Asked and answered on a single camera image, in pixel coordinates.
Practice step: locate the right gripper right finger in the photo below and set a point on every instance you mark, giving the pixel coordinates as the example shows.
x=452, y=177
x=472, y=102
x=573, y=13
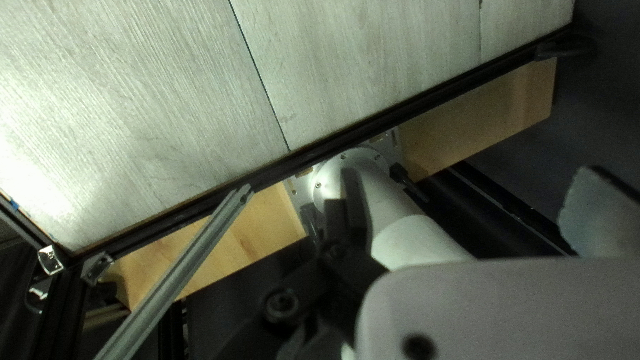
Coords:
x=605, y=220

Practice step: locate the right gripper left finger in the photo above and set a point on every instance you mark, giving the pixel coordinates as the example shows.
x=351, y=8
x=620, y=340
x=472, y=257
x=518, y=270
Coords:
x=350, y=270

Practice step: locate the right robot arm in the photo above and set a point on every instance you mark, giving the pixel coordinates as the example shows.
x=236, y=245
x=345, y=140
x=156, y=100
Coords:
x=415, y=235

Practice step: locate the black frame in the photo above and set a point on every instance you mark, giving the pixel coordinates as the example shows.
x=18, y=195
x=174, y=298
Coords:
x=400, y=114

